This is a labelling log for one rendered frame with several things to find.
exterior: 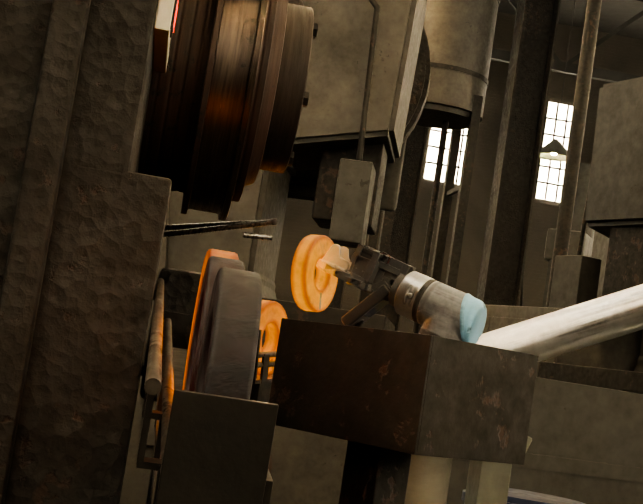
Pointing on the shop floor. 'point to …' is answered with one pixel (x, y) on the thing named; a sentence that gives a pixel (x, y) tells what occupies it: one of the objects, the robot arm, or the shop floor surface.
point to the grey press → (616, 226)
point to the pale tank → (451, 119)
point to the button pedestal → (488, 482)
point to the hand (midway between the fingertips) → (317, 263)
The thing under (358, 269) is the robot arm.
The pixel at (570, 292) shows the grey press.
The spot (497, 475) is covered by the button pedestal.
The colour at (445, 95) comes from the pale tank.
